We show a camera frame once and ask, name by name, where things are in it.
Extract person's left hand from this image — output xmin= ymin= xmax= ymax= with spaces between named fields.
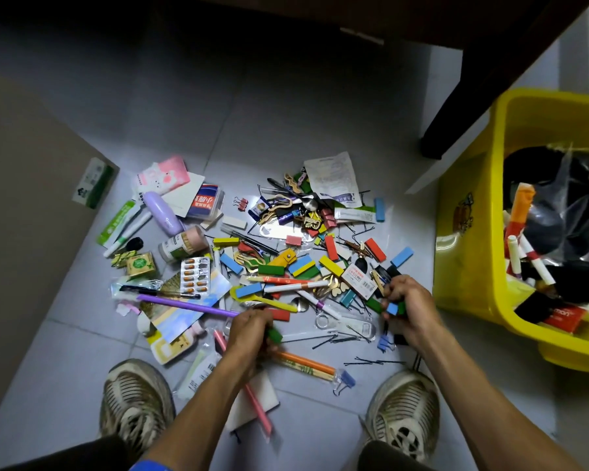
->
xmin=224 ymin=307 xmax=277 ymax=378

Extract person's right hand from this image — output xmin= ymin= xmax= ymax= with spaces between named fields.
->
xmin=380 ymin=274 xmax=445 ymax=351

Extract yellow plastic spoon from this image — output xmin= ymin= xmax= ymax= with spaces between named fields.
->
xmin=229 ymin=287 xmax=299 ymax=313

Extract white green label pouch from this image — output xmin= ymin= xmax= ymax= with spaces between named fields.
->
xmin=176 ymin=347 xmax=223 ymax=400

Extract white red label card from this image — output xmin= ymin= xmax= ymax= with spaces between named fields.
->
xmin=341 ymin=263 xmax=379 ymax=301

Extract white sponge block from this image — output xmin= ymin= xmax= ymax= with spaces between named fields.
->
xmin=225 ymin=370 xmax=281 ymax=432

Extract red white pencil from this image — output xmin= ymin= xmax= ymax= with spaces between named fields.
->
xmin=245 ymin=275 xmax=311 ymax=286

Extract wooden chopsticks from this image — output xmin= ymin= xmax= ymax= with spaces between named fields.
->
xmin=277 ymin=357 xmax=340 ymax=384

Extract white orange pen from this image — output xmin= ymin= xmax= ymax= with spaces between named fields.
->
xmin=264 ymin=281 xmax=330 ymax=294

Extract purple toothbrush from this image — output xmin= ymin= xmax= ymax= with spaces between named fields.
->
xmin=136 ymin=294 xmax=241 ymax=319

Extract yellow plastic bin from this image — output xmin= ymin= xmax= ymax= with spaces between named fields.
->
xmin=431 ymin=88 xmax=589 ymax=376

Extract white bottle opener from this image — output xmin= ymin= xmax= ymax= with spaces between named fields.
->
xmin=313 ymin=312 xmax=377 ymax=342

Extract blue card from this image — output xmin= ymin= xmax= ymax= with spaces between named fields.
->
xmin=149 ymin=269 xmax=232 ymax=344

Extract pink pen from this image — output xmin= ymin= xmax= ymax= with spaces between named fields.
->
xmin=213 ymin=330 xmax=274 ymax=437

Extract white purple marker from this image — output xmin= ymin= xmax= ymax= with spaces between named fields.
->
xmin=296 ymin=288 xmax=343 ymax=321

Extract yellow card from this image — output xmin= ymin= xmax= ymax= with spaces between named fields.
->
xmin=146 ymin=322 xmax=206 ymax=366

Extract orange pill blister pack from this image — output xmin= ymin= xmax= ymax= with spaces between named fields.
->
xmin=179 ymin=256 xmax=212 ymax=296

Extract yellow pocket knife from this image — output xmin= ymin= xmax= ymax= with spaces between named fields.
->
xmin=268 ymin=248 xmax=298 ymax=268

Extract gold green patterned card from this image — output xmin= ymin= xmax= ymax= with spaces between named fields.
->
xmin=139 ymin=277 xmax=183 ymax=322

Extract pile of coloured blocks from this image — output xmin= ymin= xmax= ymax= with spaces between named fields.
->
xmin=211 ymin=196 xmax=416 ymax=347

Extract black pen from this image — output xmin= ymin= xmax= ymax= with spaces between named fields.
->
xmin=119 ymin=285 xmax=202 ymax=300

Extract white green sachet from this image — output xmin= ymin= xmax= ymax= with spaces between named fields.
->
xmin=333 ymin=206 xmax=377 ymax=225

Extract white marker pen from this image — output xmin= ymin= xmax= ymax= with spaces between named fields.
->
xmin=506 ymin=235 xmax=524 ymax=280

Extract green yellow tea sachet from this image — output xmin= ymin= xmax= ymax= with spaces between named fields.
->
xmin=126 ymin=252 xmax=157 ymax=279

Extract blue clip with portrait card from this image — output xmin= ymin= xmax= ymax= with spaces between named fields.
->
xmin=247 ymin=196 xmax=271 ymax=221

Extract white red pen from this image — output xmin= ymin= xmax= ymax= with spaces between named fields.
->
xmin=518 ymin=234 xmax=556 ymax=286

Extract clear bag of floss picks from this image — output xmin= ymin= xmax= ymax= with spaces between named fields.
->
xmin=110 ymin=275 xmax=153 ymax=302

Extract navy red small box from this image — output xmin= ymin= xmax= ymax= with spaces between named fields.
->
xmin=186 ymin=183 xmax=225 ymax=221

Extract black car key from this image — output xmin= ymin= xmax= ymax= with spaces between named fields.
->
xmin=113 ymin=237 xmax=144 ymax=256

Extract lilac capsule device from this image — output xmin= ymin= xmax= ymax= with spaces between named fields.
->
xmin=143 ymin=190 xmax=185 ymax=236

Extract red packet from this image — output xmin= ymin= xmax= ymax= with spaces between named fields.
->
xmin=542 ymin=304 xmax=588 ymax=334

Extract white printed card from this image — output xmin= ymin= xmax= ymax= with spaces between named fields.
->
xmin=160 ymin=171 xmax=206 ymax=219

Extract orange red pen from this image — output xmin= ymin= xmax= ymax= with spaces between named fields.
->
xmin=504 ymin=183 xmax=537 ymax=260

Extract white green pen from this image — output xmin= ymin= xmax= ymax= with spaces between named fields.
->
xmin=103 ymin=210 xmax=153 ymax=259

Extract black cloth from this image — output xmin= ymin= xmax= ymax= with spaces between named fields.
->
xmin=515 ymin=262 xmax=589 ymax=324

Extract green white sachet strip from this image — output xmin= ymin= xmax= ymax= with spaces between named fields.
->
xmin=96 ymin=200 xmax=137 ymax=247

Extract pink white bunny packet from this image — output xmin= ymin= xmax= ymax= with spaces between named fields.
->
xmin=133 ymin=155 xmax=191 ymax=197

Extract black sleep mask packet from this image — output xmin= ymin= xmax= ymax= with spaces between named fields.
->
xmin=525 ymin=149 xmax=589 ymax=263
xmin=503 ymin=145 xmax=565 ymax=192

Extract dark wooden bed frame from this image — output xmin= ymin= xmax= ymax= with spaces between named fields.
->
xmin=176 ymin=0 xmax=589 ymax=160

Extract person's left forearm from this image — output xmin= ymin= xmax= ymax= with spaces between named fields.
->
xmin=142 ymin=357 xmax=264 ymax=471

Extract person's right forearm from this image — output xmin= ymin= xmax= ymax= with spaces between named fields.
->
xmin=414 ymin=333 xmax=582 ymax=471

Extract person's right shoe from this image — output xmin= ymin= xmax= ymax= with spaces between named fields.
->
xmin=365 ymin=370 xmax=441 ymax=462

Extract person's shoe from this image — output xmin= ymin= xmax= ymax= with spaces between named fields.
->
xmin=365 ymin=370 xmax=441 ymax=462
xmin=99 ymin=358 xmax=177 ymax=459

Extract person's left shoe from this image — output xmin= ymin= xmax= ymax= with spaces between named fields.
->
xmin=99 ymin=358 xmax=177 ymax=459

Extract person's dark trousers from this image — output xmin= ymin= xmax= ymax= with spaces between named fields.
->
xmin=0 ymin=434 xmax=433 ymax=471

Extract green white small box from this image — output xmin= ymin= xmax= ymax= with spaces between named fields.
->
xmin=72 ymin=157 xmax=115 ymax=210

